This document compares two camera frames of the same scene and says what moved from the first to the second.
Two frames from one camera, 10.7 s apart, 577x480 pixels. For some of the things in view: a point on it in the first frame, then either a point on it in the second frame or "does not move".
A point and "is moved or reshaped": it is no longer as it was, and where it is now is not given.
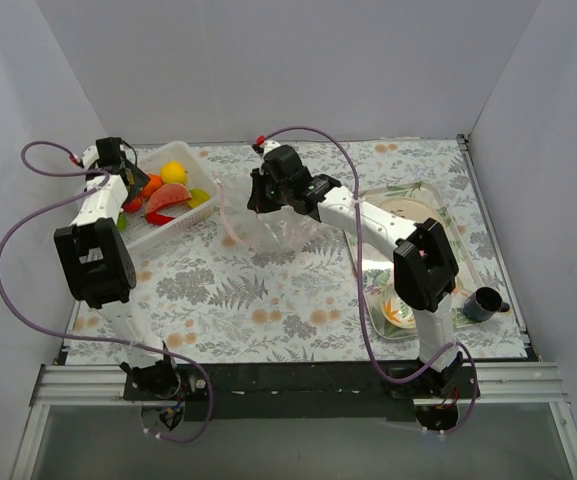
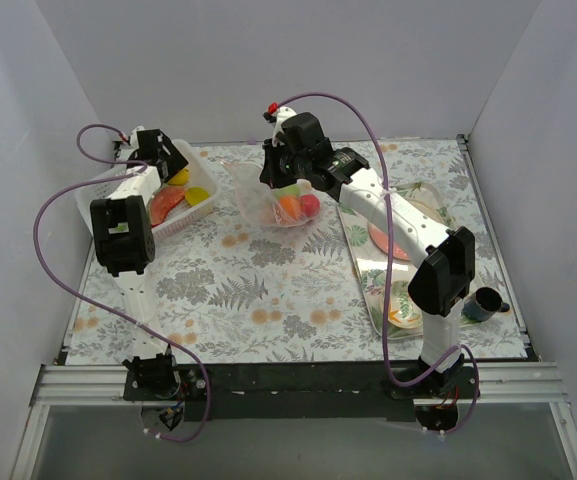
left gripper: (134, 176) to (169, 163)
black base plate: (298, 392) does not move
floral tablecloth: (214, 300) does not move
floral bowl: (396, 309) does not move
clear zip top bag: (278, 231) is moved or reshaped
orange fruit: (156, 180) is moved or reshaped
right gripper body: (258, 192) to (272, 170)
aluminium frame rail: (521, 384) does not move
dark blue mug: (484, 303) does not move
